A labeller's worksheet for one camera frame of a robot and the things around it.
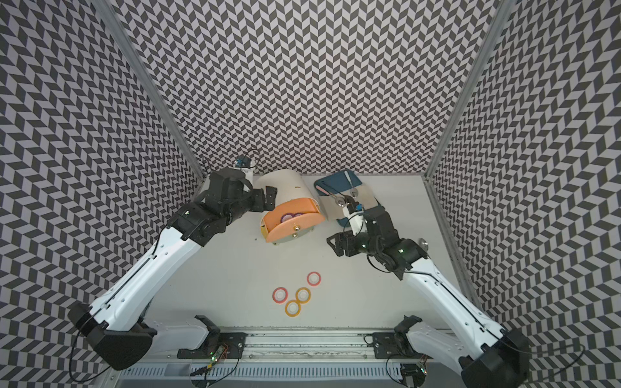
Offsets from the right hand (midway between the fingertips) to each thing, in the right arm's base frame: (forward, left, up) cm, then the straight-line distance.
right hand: (338, 243), depth 74 cm
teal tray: (+43, -2, -19) cm, 47 cm away
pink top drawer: (+2, +18, +4) cm, 18 cm away
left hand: (+10, +23, +13) cm, 28 cm away
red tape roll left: (-10, +20, -18) cm, 29 cm away
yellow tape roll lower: (-14, +15, -19) cm, 28 cm away
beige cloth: (+30, +1, -20) cm, 36 cm away
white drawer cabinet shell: (+23, +17, +2) cm, 28 cm away
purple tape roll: (+10, +17, 0) cm, 20 cm away
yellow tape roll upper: (-10, +12, -19) cm, 24 cm away
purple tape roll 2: (+12, +14, -1) cm, 18 cm away
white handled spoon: (+37, -9, -18) cm, 42 cm away
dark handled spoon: (+34, -7, -20) cm, 40 cm away
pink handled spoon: (+31, -3, -18) cm, 36 cm away
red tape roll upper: (-4, +8, -20) cm, 22 cm away
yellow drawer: (+3, +23, +1) cm, 24 cm away
